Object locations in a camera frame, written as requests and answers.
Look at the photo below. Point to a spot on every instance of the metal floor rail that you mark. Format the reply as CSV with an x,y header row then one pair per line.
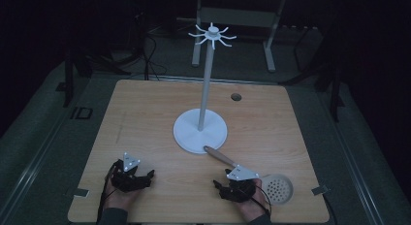
x,y
213,79

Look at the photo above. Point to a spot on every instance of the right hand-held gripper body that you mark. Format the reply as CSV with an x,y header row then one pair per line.
x,y
239,187

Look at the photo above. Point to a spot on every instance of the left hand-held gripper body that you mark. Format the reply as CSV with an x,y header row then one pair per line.
x,y
126,181

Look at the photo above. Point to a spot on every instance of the black metal stand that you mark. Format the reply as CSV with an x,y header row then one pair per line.
x,y
68,82
334,89

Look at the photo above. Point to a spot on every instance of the white metal table frame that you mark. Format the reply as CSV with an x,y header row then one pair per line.
x,y
239,16

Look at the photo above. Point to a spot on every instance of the white utensil rack stand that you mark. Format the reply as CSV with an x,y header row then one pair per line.
x,y
200,134

